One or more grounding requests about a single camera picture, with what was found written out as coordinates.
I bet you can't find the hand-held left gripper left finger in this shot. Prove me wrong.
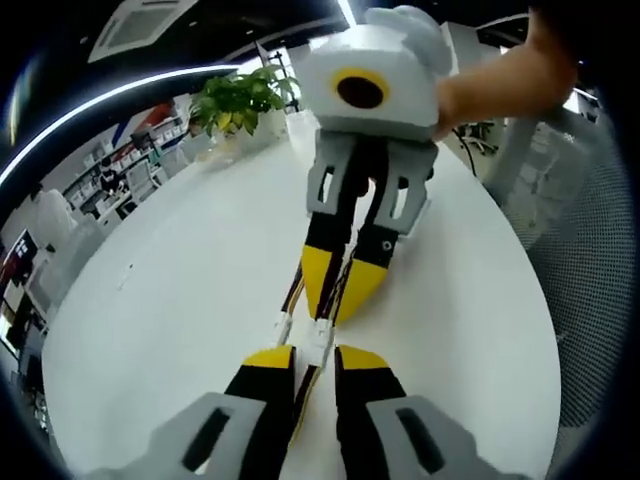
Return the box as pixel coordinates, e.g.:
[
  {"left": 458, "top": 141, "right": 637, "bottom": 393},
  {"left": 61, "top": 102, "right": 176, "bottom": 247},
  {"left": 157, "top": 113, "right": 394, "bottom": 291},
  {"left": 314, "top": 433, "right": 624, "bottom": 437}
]
[{"left": 89, "top": 344, "right": 299, "bottom": 480}]

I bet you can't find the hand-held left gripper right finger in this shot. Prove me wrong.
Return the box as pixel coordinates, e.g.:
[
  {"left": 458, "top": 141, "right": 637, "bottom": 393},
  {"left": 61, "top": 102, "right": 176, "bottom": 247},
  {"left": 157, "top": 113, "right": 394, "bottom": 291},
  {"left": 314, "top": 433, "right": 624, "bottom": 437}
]
[{"left": 333, "top": 344, "right": 549, "bottom": 480}]

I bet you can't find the multicoloured JST connector cable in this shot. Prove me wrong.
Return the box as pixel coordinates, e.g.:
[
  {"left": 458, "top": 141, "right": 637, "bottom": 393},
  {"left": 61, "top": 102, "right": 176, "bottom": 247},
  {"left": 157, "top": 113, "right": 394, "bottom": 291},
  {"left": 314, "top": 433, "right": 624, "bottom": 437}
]
[
  {"left": 304, "top": 239, "right": 356, "bottom": 351},
  {"left": 271, "top": 262, "right": 307, "bottom": 348},
  {"left": 288, "top": 344, "right": 335, "bottom": 446}
]

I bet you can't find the person's right hand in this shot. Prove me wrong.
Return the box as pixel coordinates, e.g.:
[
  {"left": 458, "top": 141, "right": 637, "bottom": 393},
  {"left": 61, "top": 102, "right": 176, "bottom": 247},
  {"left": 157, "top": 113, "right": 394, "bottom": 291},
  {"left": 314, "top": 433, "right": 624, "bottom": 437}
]
[{"left": 433, "top": 7, "right": 579, "bottom": 144}]

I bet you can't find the white plant pot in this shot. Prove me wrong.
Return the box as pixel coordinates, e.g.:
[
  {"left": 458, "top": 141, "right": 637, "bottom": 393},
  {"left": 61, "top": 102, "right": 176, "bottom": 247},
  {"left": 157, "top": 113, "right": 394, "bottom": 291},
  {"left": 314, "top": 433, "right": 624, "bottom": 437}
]
[{"left": 254, "top": 108, "right": 291, "bottom": 146}]

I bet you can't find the green potted plant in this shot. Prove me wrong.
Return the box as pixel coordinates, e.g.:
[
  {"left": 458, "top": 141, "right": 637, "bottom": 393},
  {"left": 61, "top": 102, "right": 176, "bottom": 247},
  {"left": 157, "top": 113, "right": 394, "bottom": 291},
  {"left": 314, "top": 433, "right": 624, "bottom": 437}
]
[{"left": 188, "top": 64, "right": 301, "bottom": 137}]

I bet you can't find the clear plastic container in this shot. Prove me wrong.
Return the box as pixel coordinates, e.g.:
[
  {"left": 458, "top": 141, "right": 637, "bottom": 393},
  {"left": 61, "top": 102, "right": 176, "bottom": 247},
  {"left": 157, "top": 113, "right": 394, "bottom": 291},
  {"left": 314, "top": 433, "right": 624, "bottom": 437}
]
[{"left": 178, "top": 132, "right": 237, "bottom": 167}]

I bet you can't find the white office chair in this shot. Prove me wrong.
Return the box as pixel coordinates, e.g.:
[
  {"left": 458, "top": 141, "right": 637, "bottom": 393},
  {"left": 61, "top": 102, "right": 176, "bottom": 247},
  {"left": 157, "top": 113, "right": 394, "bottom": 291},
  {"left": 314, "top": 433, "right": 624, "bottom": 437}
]
[{"left": 124, "top": 160, "right": 165, "bottom": 202}]

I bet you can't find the grey mesh office chair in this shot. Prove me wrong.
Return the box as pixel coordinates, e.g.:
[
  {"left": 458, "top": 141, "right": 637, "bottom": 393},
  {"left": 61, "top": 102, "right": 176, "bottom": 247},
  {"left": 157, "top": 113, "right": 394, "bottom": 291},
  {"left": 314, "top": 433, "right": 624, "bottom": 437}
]
[{"left": 482, "top": 107, "right": 640, "bottom": 431}]

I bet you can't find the white shelving with storage boxes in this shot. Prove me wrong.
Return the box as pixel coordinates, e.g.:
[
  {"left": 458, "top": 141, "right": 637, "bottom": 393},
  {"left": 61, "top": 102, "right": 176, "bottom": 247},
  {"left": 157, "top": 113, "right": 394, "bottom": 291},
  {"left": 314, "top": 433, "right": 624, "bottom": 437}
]
[{"left": 62, "top": 112, "right": 177, "bottom": 202}]

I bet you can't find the ceiling air conditioner unit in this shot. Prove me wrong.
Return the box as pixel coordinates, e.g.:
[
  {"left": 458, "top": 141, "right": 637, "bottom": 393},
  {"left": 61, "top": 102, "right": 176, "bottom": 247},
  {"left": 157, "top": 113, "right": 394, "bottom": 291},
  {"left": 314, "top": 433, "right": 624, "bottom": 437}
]
[{"left": 87, "top": 0, "right": 194, "bottom": 64}]

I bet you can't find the long curved ceiling light strip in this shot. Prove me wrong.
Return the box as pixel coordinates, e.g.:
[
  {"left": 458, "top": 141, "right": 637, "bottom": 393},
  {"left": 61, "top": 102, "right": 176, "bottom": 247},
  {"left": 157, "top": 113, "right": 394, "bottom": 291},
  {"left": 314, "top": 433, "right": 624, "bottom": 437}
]
[{"left": 0, "top": 63, "right": 242, "bottom": 189}]

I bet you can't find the wall monitor with red screen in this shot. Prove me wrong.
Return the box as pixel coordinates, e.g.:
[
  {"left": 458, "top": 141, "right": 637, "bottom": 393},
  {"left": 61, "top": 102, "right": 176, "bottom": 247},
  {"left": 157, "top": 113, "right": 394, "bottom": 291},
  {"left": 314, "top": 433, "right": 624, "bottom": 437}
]
[{"left": 0, "top": 228, "right": 39, "bottom": 287}]

